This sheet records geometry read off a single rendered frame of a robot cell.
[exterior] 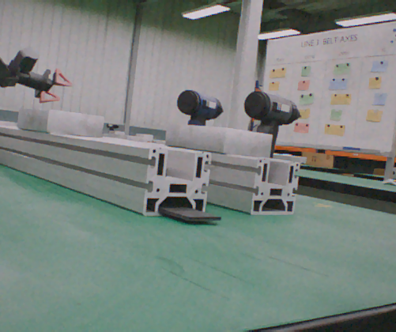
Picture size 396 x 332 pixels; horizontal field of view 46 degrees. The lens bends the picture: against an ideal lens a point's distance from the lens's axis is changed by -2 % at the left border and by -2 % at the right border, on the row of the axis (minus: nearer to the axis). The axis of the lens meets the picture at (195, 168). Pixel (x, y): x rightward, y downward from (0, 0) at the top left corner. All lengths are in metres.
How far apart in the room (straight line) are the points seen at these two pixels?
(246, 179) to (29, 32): 12.26
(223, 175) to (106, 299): 0.50
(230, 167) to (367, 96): 3.16
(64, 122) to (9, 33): 11.89
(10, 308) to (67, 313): 0.03
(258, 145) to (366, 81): 3.13
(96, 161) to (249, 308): 0.44
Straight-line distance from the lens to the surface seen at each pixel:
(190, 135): 0.82
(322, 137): 4.09
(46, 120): 0.87
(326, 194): 2.34
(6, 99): 12.56
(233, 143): 0.77
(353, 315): 0.34
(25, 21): 12.85
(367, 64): 3.94
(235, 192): 0.73
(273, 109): 1.00
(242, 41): 9.71
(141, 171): 0.59
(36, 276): 0.32
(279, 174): 0.77
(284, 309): 0.31
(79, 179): 0.74
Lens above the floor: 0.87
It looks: 3 degrees down
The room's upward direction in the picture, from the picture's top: 7 degrees clockwise
